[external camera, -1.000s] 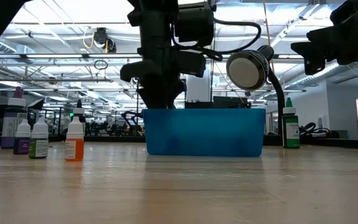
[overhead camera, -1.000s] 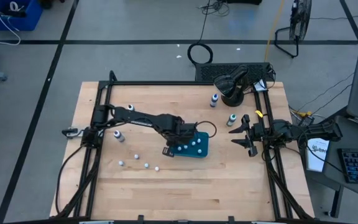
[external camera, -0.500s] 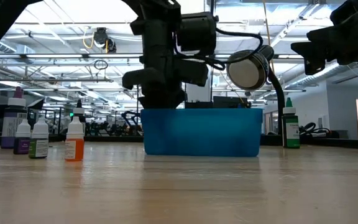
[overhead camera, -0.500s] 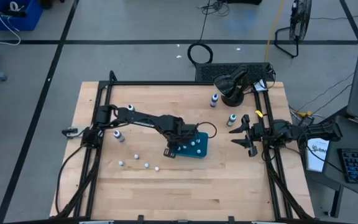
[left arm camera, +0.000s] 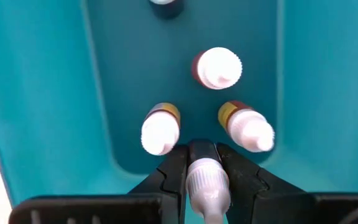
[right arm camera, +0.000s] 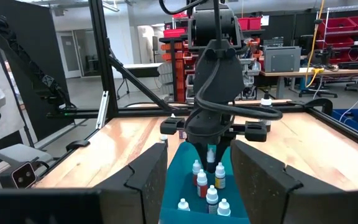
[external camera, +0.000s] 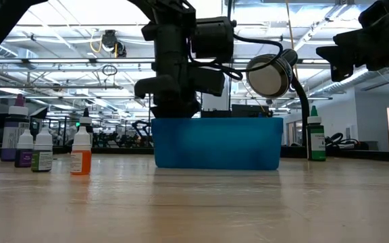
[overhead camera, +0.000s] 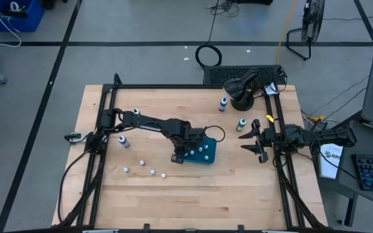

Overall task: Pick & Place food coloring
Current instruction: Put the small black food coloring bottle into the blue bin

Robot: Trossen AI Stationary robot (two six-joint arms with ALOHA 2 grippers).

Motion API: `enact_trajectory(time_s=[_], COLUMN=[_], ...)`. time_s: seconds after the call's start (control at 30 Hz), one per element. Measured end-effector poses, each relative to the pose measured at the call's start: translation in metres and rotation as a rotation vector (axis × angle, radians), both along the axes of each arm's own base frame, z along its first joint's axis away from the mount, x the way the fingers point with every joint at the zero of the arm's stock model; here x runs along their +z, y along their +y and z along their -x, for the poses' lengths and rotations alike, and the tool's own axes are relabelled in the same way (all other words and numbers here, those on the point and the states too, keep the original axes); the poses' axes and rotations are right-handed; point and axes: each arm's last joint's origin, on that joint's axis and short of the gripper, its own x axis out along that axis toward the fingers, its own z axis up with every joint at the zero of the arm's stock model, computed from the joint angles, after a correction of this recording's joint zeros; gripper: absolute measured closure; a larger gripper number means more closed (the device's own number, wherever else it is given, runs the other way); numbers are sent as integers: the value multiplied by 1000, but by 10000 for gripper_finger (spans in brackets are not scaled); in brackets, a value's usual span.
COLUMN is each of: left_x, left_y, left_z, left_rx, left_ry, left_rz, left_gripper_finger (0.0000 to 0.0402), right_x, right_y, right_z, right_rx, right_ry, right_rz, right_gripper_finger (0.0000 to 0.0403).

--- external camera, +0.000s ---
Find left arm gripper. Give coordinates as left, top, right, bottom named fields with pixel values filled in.
left=134, top=61, right=201, bottom=119

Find large black food coloring bottle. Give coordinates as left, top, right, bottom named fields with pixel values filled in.
left=79, top=107, right=95, bottom=148

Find small orange food coloring bottle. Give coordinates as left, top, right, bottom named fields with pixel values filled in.
left=70, top=126, right=93, bottom=176

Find large green food coloring bottle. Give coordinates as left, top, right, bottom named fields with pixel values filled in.
left=306, top=105, right=327, bottom=162

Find small green food coloring bottle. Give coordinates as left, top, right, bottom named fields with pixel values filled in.
left=30, top=126, right=54, bottom=173

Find small purple food coloring bottle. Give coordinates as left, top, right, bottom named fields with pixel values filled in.
left=14, top=130, right=34, bottom=169

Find large purple food coloring bottle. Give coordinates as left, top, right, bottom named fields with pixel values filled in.
left=0, top=94, right=30, bottom=163

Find blue plastic bin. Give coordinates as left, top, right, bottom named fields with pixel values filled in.
left=151, top=117, right=284, bottom=171

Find black monitor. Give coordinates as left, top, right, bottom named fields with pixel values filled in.
left=231, top=104, right=271, bottom=119

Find black gooseneck desk lamp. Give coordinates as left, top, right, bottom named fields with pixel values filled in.
left=245, top=48, right=312, bottom=148

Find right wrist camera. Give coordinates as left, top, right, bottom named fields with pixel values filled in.
left=358, top=0, right=389, bottom=31

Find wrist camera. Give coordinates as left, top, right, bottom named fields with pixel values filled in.
left=189, top=66, right=226, bottom=98
left=358, top=0, right=389, bottom=31

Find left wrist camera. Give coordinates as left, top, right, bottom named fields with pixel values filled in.
left=189, top=66, right=226, bottom=98

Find black aluminium table frame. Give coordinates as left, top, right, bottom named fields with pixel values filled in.
left=0, top=146, right=389, bottom=163

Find yellow hanging cable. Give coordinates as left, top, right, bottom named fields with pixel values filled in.
left=284, top=0, right=299, bottom=84

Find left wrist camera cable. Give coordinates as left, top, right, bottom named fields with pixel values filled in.
left=189, top=32, right=285, bottom=82

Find black cable bundle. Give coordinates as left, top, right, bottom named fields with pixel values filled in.
left=326, top=132, right=370, bottom=151

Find black ceiling cable reel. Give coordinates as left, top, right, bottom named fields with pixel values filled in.
left=100, top=29, right=128, bottom=59

